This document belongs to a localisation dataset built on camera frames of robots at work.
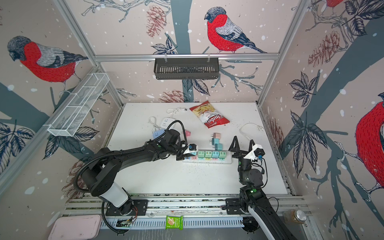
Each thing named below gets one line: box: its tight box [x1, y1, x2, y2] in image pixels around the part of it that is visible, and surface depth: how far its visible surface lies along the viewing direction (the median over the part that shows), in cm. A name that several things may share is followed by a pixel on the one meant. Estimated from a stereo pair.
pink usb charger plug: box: [213, 132, 221, 140], surface depth 103 cm
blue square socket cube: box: [152, 129, 166, 139], surface depth 103 cm
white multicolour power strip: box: [182, 150, 232, 165], surface depth 89 cm
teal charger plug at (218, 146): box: [214, 143, 223, 151], surface depth 97 cm
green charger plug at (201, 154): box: [197, 151, 205, 159], surface depth 87 cm
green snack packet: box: [165, 215, 184, 231], surface depth 70 cm
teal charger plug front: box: [212, 151, 219, 160], surface depth 87 cm
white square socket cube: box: [160, 117, 175, 130], surface depth 109 cm
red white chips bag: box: [189, 101, 230, 129], surface depth 109 cm
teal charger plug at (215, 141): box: [212, 138, 220, 145], surface depth 100 cm
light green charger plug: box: [219, 151, 227, 160], surface depth 87 cm
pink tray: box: [48, 214, 103, 240], surface depth 69 cm
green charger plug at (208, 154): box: [205, 151, 212, 158], surface depth 87 cm
